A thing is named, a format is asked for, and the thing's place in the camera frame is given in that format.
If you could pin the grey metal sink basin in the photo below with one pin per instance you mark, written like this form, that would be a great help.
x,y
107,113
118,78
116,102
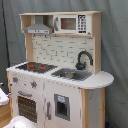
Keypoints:
x,y
72,74

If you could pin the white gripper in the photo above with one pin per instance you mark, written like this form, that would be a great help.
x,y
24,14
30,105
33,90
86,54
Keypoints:
x,y
3,98

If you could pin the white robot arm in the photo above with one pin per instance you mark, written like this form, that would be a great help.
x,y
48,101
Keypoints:
x,y
18,121

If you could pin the black toy faucet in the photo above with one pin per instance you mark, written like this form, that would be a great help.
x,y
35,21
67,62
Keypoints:
x,y
81,64

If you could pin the wooden toy kitchen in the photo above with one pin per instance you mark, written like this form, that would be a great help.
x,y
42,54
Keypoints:
x,y
61,50

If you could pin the grey range hood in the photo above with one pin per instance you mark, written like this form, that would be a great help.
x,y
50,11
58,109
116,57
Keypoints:
x,y
39,27

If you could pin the white oven door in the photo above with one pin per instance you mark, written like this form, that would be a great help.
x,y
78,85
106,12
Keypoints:
x,y
28,103

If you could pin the white cabinet door dispenser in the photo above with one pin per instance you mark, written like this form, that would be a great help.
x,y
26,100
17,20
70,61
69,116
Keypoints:
x,y
63,106

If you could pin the white toy microwave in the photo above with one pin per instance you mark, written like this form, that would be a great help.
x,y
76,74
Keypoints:
x,y
72,24

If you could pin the black stovetop red burners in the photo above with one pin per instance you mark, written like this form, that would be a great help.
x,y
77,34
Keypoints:
x,y
36,67

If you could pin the left red stove knob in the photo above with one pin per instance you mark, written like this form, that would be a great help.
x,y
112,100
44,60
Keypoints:
x,y
15,79

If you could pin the red stove knob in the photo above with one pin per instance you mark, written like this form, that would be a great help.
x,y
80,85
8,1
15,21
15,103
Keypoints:
x,y
33,84
15,79

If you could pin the right red stove knob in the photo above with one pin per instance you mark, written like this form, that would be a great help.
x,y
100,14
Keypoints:
x,y
33,84

